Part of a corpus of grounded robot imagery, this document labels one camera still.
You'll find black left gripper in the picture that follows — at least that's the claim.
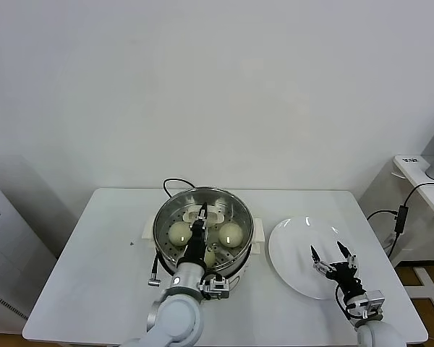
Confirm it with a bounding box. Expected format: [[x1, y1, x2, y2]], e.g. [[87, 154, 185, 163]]
[[182, 202, 209, 267]]

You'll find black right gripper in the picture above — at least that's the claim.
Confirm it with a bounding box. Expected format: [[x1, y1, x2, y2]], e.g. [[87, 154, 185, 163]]
[[310, 241, 367, 301]]

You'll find round glass lid beige handle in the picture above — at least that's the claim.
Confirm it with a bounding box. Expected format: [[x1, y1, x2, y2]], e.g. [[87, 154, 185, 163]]
[[154, 187, 255, 270]]

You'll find perforated steel steamer basket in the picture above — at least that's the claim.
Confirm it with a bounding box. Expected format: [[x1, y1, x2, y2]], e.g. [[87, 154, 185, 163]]
[[141, 187, 265, 276]]

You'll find round white plate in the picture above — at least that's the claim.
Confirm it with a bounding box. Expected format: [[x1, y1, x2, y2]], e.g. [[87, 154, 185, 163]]
[[267, 215, 360, 300]]

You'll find white side desk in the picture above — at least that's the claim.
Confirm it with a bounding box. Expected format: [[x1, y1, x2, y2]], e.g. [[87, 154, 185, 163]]
[[391, 154, 434, 321]]

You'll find white cabinet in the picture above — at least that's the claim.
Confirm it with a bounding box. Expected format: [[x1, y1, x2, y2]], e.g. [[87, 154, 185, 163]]
[[0, 175, 58, 326]]

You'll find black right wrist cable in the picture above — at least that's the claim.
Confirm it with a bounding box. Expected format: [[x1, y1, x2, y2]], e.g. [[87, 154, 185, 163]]
[[334, 283, 357, 321]]

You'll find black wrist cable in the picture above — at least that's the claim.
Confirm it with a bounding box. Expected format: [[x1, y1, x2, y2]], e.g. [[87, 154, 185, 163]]
[[148, 252, 163, 288], [334, 283, 357, 321]]

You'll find black cooker power cord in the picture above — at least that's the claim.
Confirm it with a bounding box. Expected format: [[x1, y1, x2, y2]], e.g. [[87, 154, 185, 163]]
[[161, 177, 198, 198]]

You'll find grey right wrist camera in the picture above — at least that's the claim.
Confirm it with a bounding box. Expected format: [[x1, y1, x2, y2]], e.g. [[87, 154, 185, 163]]
[[350, 288, 386, 320]]

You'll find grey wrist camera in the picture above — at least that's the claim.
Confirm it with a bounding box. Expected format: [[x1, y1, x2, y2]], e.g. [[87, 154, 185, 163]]
[[350, 288, 386, 320], [202, 275, 232, 301]]

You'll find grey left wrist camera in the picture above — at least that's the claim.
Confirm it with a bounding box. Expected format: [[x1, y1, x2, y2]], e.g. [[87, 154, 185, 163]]
[[202, 275, 232, 301]]

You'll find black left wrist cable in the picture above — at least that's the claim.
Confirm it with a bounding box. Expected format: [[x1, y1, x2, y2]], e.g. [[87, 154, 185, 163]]
[[148, 252, 163, 288]]

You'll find black power adapter with cable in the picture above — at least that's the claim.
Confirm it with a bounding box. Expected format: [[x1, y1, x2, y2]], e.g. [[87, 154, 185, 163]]
[[365, 181, 434, 267]]

